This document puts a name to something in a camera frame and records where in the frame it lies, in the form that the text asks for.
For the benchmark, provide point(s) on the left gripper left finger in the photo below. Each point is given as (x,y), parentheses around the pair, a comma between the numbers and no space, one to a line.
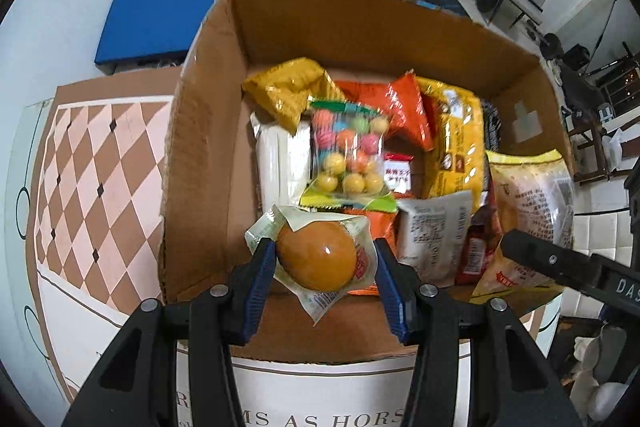
(134,383)

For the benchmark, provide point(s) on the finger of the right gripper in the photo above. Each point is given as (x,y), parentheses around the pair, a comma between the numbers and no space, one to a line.
(595,276)

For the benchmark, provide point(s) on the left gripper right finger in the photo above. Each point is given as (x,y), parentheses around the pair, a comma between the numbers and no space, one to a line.
(511,381)

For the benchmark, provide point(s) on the yellow trimmed bread packet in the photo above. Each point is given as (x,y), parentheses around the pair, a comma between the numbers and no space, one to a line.
(535,195)

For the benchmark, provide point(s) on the red brown biscuit bag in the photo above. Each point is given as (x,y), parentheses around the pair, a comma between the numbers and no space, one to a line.
(481,241)

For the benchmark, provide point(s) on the white printed snack bag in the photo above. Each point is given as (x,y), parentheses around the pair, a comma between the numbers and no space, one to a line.
(431,234)

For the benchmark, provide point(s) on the yellow black snack pack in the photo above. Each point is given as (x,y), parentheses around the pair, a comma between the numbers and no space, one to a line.
(457,162)

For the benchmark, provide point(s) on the orange snack bag with QR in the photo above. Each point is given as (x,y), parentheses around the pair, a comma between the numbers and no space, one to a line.
(361,228)

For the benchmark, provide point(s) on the small red snack packet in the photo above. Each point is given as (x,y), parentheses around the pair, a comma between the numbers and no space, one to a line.
(397,172)

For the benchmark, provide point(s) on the packaged braised egg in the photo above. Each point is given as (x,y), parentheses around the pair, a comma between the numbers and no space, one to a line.
(321,256)

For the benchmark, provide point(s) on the orange pillow snack bag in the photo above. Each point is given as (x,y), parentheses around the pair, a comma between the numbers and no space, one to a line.
(400,101)

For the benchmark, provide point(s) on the colorful candy ball bag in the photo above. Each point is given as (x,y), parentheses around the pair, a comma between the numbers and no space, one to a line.
(347,140)

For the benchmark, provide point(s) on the white translucent snack pack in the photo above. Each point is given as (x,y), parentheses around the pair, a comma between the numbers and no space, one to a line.
(283,161)

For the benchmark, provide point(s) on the yellow snack bag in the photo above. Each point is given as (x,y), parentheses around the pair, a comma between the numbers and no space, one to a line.
(286,90)

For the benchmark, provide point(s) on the white padded chair right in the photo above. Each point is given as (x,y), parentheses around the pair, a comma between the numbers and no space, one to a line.
(585,242)

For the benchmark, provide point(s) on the small wooden stool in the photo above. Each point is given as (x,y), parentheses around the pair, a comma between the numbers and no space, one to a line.
(605,152)

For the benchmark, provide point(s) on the checkered printed table mat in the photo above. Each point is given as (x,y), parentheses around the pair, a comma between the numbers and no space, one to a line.
(93,219)

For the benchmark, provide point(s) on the open cardboard box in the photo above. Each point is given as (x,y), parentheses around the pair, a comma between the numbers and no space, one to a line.
(211,185)

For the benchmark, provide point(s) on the blue foam cushion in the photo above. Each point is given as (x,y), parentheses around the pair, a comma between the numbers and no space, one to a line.
(144,30)

